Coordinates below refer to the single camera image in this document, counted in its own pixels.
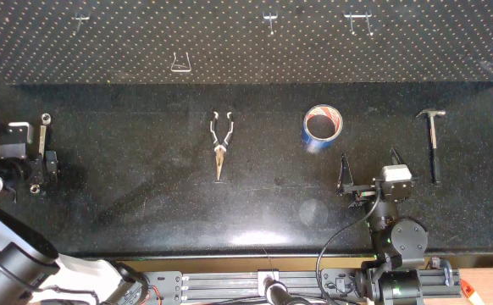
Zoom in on roll of blue tape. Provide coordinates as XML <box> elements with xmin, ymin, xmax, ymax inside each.
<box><xmin>301</xmin><ymin>103</ymin><xmax>344</xmax><ymax>154</ymax></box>

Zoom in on black pegboard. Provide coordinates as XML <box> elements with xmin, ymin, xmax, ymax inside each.
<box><xmin>0</xmin><ymin>0</ymin><xmax>493</xmax><ymax>85</ymax></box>

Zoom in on hammer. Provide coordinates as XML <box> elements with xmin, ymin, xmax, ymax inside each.
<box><xmin>415</xmin><ymin>108</ymin><xmax>447</xmax><ymax>186</ymax></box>

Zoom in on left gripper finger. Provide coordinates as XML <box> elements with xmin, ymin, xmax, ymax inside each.
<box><xmin>29</xmin><ymin>155</ymin><xmax>44</xmax><ymax>187</ymax></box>
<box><xmin>45</xmin><ymin>150</ymin><xmax>59</xmax><ymax>184</ymax></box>

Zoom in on mounting rail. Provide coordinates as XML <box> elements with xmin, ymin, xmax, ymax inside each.
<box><xmin>142</xmin><ymin>257</ymin><xmax>463</xmax><ymax>305</ymax></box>

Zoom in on wrench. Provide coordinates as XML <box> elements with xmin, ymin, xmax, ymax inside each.
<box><xmin>29</xmin><ymin>113</ymin><xmax>53</xmax><ymax>195</ymax></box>

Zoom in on black and white pliers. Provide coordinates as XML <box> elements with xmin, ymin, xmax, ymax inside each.
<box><xmin>209</xmin><ymin>111</ymin><xmax>235</xmax><ymax>182</ymax></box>

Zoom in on metal double hook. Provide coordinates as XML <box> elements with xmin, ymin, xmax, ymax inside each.
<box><xmin>343</xmin><ymin>11</ymin><xmax>374</xmax><ymax>36</ymax></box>

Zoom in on metal loop hook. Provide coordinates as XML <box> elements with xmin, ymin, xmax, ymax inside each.
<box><xmin>170</xmin><ymin>52</ymin><xmax>192</xmax><ymax>74</ymax></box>

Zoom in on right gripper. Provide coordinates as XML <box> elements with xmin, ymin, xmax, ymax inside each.
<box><xmin>336</xmin><ymin>147</ymin><xmax>406</xmax><ymax>209</ymax></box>

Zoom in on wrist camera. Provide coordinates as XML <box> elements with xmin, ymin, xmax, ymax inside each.
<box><xmin>375</xmin><ymin>164</ymin><xmax>413</xmax><ymax>202</ymax></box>
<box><xmin>0</xmin><ymin>121</ymin><xmax>35</xmax><ymax>160</ymax></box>

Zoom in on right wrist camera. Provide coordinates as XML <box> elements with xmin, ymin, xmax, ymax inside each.
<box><xmin>375</xmin><ymin>164</ymin><xmax>413</xmax><ymax>202</ymax></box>

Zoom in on black cable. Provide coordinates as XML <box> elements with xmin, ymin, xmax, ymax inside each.
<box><xmin>315</xmin><ymin>188</ymin><xmax>382</xmax><ymax>304</ymax></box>

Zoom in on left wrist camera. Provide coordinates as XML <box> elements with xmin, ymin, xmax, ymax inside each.
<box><xmin>0</xmin><ymin>121</ymin><xmax>35</xmax><ymax>160</ymax></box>

